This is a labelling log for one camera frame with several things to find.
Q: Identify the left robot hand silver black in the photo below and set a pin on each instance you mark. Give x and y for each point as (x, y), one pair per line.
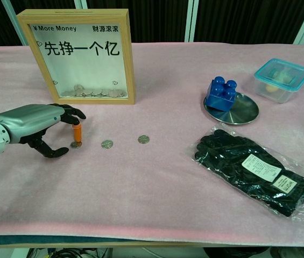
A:
(28, 121)

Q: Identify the silver coin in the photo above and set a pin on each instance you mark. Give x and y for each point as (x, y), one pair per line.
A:
(143, 139)
(75, 146)
(107, 144)

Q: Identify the wooden framed money box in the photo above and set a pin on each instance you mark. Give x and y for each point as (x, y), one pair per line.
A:
(33, 80)

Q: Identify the pile of coins in box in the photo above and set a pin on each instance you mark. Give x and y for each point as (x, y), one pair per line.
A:
(95, 93)

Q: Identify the pink table cloth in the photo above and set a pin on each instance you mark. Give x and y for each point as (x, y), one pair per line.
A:
(151, 174)

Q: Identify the blue toy building block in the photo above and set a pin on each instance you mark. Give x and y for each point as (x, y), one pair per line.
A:
(220, 96)

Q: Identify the round stainless steel plate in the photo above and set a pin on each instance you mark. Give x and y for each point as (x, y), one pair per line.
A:
(241, 111)

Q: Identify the black gloves in plastic bag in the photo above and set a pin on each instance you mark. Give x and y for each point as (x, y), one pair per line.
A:
(248, 172)

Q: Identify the small toy inside container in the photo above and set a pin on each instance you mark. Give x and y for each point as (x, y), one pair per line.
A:
(278, 79)

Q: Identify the clear container with blue lid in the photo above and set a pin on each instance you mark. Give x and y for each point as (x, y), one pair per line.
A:
(282, 80)

